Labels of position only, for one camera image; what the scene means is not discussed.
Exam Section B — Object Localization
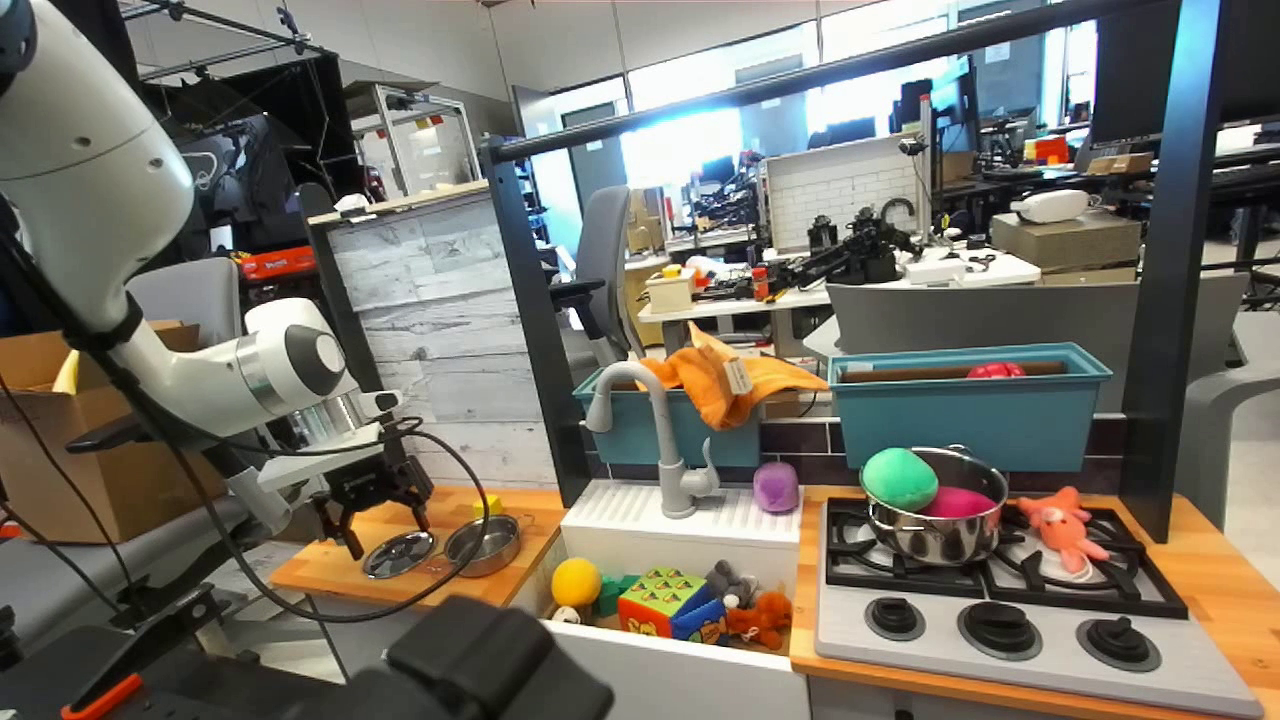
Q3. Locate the small teal plastic bin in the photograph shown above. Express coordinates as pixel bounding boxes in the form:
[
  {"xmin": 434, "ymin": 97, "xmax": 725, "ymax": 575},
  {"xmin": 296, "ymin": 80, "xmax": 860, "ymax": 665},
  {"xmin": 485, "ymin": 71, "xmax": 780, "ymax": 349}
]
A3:
[{"xmin": 596, "ymin": 385, "xmax": 759, "ymax": 470}]

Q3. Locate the red object in teal bin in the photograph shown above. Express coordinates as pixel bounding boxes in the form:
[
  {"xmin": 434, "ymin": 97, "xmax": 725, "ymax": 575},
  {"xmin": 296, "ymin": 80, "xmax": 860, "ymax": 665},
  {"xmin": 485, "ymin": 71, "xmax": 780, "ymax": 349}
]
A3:
[{"xmin": 970, "ymin": 361, "xmax": 1024, "ymax": 382}]

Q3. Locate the pink plush ball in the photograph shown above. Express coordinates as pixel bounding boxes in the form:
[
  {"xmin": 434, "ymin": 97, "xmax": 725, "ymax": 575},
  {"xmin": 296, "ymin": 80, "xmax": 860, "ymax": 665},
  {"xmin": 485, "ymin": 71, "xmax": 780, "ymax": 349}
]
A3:
[{"xmin": 929, "ymin": 487, "xmax": 998, "ymax": 521}]

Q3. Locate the cardboard box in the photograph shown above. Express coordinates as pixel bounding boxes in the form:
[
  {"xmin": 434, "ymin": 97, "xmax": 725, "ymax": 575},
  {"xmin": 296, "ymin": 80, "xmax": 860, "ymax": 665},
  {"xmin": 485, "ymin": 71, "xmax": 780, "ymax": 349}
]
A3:
[{"xmin": 0, "ymin": 333, "xmax": 224, "ymax": 546}]

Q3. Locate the large teal plastic bin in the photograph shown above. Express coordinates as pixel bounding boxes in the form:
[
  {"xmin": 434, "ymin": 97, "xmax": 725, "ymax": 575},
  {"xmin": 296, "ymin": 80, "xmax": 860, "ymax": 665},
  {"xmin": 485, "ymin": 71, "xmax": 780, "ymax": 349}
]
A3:
[{"xmin": 829, "ymin": 342, "xmax": 1113, "ymax": 473}]

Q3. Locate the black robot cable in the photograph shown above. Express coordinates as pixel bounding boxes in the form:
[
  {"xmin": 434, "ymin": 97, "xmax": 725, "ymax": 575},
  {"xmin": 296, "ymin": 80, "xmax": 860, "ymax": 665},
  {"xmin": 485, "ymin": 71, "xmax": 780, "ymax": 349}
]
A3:
[{"xmin": 0, "ymin": 198, "xmax": 496, "ymax": 627}]

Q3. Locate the orange plush lobster toy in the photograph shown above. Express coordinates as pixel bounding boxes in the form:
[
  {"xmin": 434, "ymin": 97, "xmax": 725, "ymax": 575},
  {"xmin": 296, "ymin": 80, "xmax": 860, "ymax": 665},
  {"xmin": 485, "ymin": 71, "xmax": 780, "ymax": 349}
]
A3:
[{"xmin": 1016, "ymin": 483, "xmax": 1109, "ymax": 575}]

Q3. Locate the orange plush toy in sink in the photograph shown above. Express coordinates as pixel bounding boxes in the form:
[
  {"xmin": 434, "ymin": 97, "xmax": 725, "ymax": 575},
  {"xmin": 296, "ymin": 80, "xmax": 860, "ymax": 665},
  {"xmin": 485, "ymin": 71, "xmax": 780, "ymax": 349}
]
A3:
[{"xmin": 705, "ymin": 593, "xmax": 792, "ymax": 651}]

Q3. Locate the orange cloth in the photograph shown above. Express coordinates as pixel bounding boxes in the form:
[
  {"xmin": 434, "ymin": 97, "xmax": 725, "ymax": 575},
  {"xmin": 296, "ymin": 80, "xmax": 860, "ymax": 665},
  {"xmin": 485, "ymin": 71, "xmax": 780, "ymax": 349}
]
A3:
[{"xmin": 645, "ymin": 328, "xmax": 824, "ymax": 431}]

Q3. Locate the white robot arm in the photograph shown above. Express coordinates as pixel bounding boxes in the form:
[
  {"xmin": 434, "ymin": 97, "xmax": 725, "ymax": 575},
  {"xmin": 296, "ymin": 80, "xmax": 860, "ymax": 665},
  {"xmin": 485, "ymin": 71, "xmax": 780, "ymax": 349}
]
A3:
[{"xmin": 0, "ymin": 0, "xmax": 427, "ymax": 556}]

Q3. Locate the white wood backsplash panel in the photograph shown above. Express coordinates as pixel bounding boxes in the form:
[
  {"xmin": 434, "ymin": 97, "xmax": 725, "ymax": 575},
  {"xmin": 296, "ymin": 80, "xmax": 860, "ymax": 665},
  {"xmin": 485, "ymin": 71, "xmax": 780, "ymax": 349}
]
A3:
[{"xmin": 312, "ymin": 185, "xmax": 557, "ymax": 487}]

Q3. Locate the white toy sink basin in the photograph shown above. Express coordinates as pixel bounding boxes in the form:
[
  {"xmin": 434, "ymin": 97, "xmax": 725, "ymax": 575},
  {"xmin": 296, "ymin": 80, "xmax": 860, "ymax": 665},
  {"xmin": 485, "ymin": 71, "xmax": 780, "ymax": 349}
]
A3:
[{"xmin": 517, "ymin": 480, "xmax": 810, "ymax": 720}]

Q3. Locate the colourful building block toy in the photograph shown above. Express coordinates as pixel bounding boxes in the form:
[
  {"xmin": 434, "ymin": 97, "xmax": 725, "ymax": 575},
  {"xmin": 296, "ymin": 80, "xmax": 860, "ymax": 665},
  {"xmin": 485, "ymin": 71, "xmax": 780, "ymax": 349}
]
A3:
[{"xmin": 618, "ymin": 567, "xmax": 725, "ymax": 642}]

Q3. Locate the large steel pot on stove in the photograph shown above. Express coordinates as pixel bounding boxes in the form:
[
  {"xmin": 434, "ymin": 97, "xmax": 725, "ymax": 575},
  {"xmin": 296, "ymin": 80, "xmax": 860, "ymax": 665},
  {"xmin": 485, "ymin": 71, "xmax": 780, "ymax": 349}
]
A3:
[{"xmin": 868, "ymin": 450, "xmax": 1007, "ymax": 567}]

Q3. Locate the black metal frame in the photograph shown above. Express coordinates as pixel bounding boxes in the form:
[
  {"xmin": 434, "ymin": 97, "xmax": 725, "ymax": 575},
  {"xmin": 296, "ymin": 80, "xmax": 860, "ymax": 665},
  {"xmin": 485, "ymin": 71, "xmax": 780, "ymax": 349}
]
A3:
[{"xmin": 479, "ymin": 0, "xmax": 1226, "ymax": 541}]

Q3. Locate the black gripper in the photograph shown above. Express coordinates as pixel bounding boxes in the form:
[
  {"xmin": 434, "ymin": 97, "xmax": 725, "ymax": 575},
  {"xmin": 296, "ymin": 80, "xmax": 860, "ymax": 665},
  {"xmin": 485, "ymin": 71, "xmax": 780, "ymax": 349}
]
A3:
[{"xmin": 309, "ymin": 452, "xmax": 437, "ymax": 559}]

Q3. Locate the small silver pot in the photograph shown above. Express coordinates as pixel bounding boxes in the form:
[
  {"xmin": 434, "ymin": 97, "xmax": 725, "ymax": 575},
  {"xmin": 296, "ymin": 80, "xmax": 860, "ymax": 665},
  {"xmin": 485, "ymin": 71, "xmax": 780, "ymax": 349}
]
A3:
[{"xmin": 444, "ymin": 518, "xmax": 525, "ymax": 580}]

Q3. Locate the toy gas stove top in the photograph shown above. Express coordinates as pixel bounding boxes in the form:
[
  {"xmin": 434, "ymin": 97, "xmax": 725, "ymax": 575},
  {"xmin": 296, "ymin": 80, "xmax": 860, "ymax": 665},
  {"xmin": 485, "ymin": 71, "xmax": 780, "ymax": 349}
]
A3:
[{"xmin": 816, "ymin": 499, "xmax": 1265, "ymax": 720}]

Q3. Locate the black camera mount foreground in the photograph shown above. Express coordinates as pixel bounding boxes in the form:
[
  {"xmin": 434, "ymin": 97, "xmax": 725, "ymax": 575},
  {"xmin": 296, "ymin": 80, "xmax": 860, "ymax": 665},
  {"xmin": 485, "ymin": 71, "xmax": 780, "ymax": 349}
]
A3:
[{"xmin": 60, "ymin": 601, "xmax": 618, "ymax": 720}]

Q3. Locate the green plush ball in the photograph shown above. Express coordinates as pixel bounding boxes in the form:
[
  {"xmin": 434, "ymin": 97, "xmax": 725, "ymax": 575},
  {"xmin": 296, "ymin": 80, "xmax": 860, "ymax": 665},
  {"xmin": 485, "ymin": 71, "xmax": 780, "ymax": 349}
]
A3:
[{"xmin": 860, "ymin": 450, "xmax": 941, "ymax": 507}]

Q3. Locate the yellow ball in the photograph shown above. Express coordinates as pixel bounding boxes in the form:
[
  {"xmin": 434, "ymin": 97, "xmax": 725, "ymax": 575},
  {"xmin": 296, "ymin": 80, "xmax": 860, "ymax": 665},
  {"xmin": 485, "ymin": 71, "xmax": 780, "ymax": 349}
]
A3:
[{"xmin": 551, "ymin": 556, "xmax": 603, "ymax": 608}]

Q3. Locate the grey toy faucet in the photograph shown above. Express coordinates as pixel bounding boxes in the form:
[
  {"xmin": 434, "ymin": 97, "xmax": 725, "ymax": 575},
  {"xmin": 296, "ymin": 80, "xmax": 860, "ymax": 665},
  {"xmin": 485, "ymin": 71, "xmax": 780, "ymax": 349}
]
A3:
[{"xmin": 585, "ymin": 361, "xmax": 721, "ymax": 521}]

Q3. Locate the purple plush toy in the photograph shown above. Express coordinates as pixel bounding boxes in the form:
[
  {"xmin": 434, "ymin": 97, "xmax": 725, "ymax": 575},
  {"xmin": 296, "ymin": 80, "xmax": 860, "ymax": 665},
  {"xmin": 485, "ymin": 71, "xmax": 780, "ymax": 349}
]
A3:
[{"xmin": 753, "ymin": 459, "xmax": 802, "ymax": 518}]

